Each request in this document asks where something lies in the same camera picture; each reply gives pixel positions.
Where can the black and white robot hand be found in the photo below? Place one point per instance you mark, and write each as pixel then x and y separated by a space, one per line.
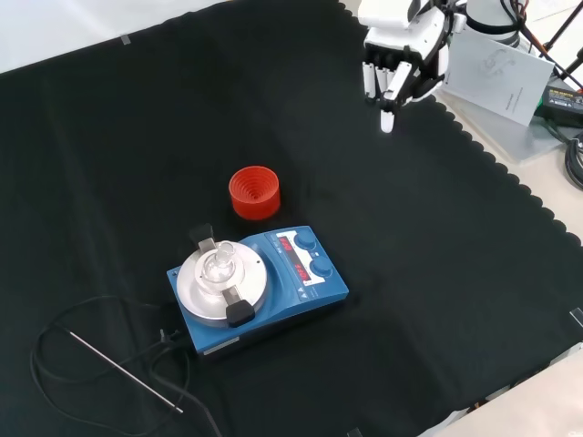
pixel 410 41

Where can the heater with blue base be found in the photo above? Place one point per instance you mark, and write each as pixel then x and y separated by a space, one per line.
pixel 282 314

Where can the white printed booklet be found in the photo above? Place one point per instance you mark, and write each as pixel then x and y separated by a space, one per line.
pixel 496 77

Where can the black tripod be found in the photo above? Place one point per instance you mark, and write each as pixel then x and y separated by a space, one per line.
pixel 558 32

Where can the black power adapter green label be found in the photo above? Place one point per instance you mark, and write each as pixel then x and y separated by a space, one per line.
pixel 562 102

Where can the black bench cloth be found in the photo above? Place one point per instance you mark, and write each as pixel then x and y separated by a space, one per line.
pixel 410 227

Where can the red ribbed plastic cup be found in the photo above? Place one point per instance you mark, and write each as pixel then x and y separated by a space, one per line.
pixel 254 196

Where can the clear tape strip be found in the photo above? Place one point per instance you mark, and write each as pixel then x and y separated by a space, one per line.
pixel 126 40
pixel 355 433
pixel 577 317

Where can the clear round-bottom glass flask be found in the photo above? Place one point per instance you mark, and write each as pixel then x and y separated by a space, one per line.
pixel 217 266

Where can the thin metal probe rod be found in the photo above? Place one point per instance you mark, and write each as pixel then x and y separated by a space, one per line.
pixel 123 371

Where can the grey metal base plate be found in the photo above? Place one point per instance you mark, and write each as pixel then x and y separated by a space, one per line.
pixel 524 141

